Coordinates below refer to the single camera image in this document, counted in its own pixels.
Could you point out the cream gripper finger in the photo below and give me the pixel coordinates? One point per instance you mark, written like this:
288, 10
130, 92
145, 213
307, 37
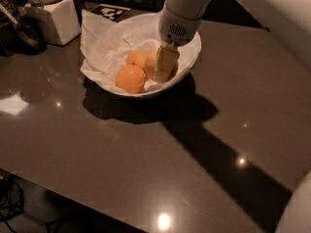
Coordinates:
166, 62

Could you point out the white paper liner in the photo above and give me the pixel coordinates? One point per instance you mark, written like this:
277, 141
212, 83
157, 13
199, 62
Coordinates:
103, 46

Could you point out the orange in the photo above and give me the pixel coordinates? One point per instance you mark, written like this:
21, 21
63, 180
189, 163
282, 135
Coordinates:
131, 78
136, 57
150, 64

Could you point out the white square jar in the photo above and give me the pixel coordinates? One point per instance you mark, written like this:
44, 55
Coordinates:
57, 19

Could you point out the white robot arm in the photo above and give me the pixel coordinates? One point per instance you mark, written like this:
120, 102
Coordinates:
262, 79

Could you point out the white bowl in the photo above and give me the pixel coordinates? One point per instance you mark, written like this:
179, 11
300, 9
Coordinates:
191, 49

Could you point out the dark appliance at left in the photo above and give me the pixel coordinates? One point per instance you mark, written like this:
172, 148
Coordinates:
19, 34

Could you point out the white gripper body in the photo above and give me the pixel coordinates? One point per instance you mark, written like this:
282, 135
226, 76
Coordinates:
176, 29

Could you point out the black white marker tag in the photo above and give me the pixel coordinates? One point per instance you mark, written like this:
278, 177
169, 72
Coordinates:
111, 12

